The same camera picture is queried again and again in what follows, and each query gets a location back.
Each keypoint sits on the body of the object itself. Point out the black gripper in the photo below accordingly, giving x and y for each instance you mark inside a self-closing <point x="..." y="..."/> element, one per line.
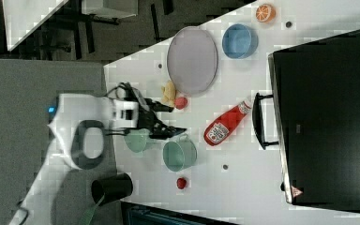
<point x="147" y="113"/>

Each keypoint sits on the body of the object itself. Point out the red ketchup bottle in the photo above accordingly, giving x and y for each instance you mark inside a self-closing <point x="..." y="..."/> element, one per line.
<point x="223" y="126"/>

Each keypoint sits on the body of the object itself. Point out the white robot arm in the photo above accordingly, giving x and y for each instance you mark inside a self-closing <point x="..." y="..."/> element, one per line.
<point x="80" y="125"/>

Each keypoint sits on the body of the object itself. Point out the green metal bucket cup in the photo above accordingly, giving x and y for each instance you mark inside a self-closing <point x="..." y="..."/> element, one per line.
<point x="179" y="155"/>

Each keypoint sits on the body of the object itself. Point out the orange slice toy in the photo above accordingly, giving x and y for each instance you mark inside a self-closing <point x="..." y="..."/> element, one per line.
<point x="265" y="13"/>

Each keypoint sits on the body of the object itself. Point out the red strawberry toy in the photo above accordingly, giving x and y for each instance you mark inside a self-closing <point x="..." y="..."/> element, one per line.
<point x="181" y="183"/>

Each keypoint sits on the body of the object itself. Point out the green oval colander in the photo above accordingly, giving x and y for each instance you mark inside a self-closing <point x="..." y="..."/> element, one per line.
<point x="139" y="140"/>

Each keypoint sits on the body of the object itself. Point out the black toaster oven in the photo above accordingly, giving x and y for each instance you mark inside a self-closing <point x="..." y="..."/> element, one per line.
<point x="316" y="96"/>

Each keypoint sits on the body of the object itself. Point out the black cylinder holder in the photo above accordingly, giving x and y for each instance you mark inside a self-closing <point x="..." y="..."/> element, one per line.
<point x="111" y="189"/>

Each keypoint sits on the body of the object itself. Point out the pink strawberry toy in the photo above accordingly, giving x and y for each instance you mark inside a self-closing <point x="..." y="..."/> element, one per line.
<point x="180" y="103"/>

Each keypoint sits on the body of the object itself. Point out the blue metal frame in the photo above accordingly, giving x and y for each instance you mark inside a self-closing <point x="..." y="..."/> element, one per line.
<point x="137" y="214"/>

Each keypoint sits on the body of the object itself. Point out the yellow banana bunch toy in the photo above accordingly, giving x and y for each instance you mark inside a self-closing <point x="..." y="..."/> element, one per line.
<point x="168" y="93"/>

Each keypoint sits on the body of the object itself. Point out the blue bowl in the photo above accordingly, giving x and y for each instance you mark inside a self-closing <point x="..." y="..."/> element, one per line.
<point x="239" y="41"/>

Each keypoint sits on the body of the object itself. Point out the grey round plate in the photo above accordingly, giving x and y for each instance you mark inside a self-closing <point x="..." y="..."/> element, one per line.
<point x="192" y="60"/>

